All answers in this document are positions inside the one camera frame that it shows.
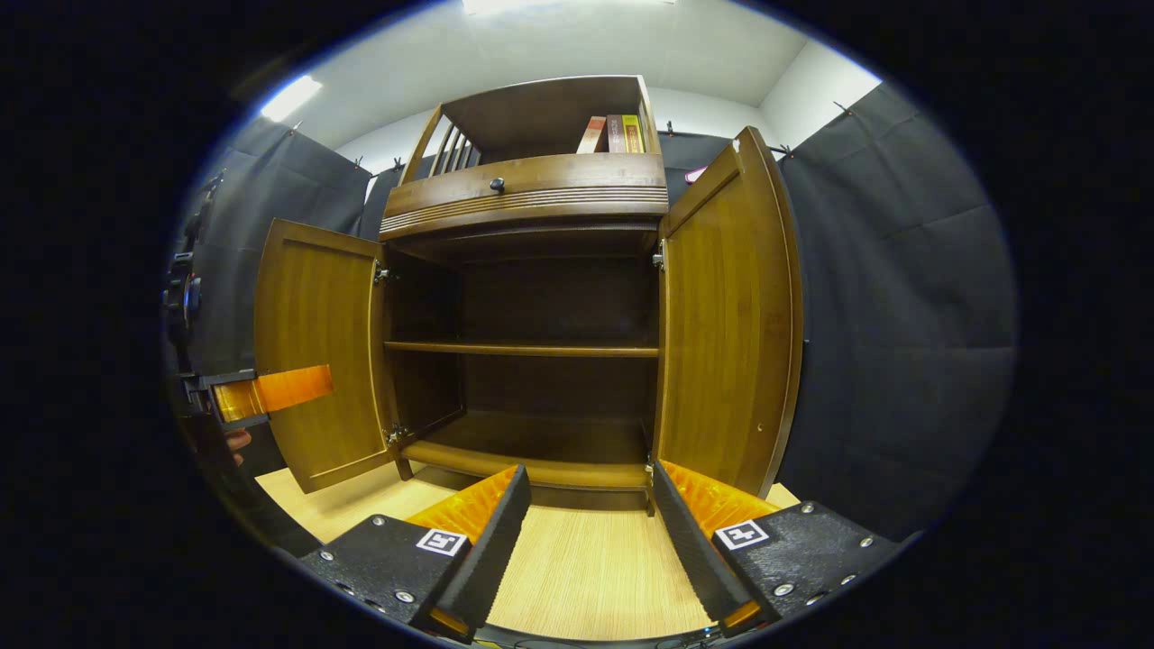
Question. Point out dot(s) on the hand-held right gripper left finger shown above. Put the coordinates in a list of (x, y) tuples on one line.
[(491, 568)]

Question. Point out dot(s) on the orange-brown book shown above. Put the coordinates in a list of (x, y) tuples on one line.
[(592, 135)]

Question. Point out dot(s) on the maroon book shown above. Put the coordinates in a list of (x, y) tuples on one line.
[(615, 133)]

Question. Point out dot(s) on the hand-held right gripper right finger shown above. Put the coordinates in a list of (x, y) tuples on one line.
[(699, 563)]

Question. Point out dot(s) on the wooden ribbed drawer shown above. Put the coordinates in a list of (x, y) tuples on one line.
[(541, 198)]

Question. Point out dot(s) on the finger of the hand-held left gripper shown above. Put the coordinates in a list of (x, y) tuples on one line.
[(288, 389)]

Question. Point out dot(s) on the wooden shoe cabinet door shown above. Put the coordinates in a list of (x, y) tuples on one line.
[(315, 351), (730, 324)]

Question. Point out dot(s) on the black backdrop cloth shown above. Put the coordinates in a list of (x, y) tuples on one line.
[(902, 315)]

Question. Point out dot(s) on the wooden double-door shoe cabinet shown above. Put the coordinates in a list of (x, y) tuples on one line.
[(541, 297)]

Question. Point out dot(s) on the ceiling light panel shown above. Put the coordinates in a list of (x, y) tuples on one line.
[(559, 5), (290, 97)]

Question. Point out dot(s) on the yellow book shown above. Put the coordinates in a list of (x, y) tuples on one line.
[(633, 133)]

